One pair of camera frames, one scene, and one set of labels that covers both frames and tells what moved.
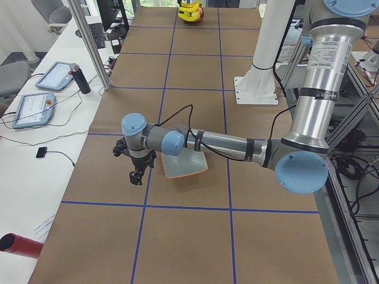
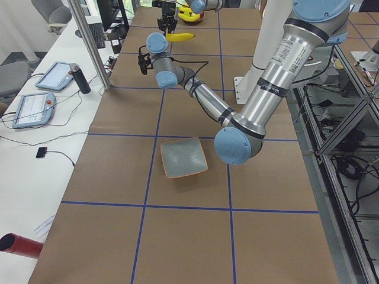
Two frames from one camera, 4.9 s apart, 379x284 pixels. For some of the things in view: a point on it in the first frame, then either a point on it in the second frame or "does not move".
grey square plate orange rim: (189, 162) does not move
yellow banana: (189, 7) to (170, 37)
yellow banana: (194, 16) does not move
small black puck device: (41, 152) does not move
